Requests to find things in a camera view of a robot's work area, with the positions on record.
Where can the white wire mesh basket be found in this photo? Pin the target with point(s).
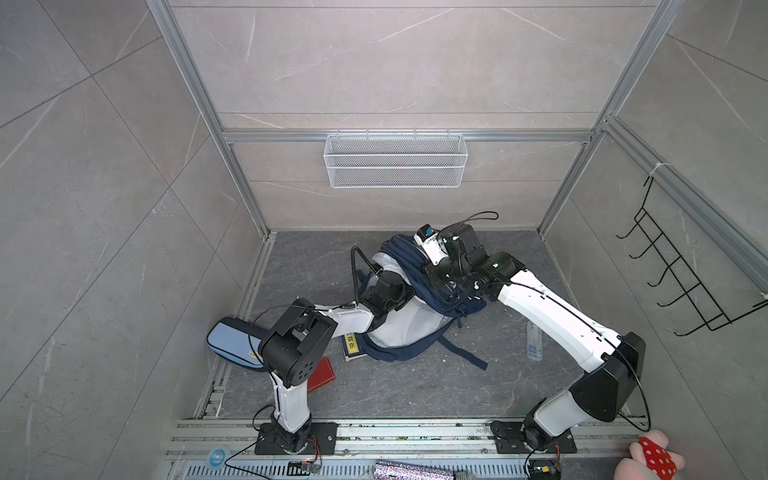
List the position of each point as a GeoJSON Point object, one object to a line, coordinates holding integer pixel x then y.
{"type": "Point", "coordinates": [395, 160]}

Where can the pink plush toy red heart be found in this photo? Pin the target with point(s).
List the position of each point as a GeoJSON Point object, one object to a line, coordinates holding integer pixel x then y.
{"type": "Point", "coordinates": [650, 459]}

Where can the black wall hook rack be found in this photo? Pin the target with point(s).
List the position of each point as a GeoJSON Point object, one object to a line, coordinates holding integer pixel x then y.
{"type": "Point", "coordinates": [687, 284]}

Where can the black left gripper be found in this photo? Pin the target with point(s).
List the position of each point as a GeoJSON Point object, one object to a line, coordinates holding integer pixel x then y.
{"type": "Point", "coordinates": [410, 290]}

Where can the navy blue student backpack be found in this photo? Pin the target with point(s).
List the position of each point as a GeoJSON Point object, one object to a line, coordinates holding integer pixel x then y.
{"type": "Point", "coordinates": [426, 316]}

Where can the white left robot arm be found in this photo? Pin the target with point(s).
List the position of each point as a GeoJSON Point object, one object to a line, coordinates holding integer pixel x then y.
{"type": "Point", "coordinates": [296, 343]}

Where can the dark blue book yellow label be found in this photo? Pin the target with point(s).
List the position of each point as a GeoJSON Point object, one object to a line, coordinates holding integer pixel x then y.
{"type": "Point", "coordinates": [351, 347]}

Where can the clear plastic ruler case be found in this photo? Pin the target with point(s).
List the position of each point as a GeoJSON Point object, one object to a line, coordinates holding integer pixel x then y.
{"type": "Point", "coordinates": [534, 342]}

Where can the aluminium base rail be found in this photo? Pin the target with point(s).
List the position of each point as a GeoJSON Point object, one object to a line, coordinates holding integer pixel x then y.
{"type": "Point", "coordinates": [350, 448]}

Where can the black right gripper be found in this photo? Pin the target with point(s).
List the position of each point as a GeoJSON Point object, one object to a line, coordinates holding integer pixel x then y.
{"type": "Point", "coordinates": [431, 268]}

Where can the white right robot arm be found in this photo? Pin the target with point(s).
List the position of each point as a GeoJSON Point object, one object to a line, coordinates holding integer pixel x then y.
{"type": "Point", "coordinates": [611, 363]}

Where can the red wallet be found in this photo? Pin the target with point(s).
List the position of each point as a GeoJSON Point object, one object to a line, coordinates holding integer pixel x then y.
{"type": "Point", "coordinates": [323, 375]}

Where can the purple glitter microphone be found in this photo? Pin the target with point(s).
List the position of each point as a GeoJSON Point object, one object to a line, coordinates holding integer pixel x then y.
{"type": "Point", "coordinates": [387, 470]}

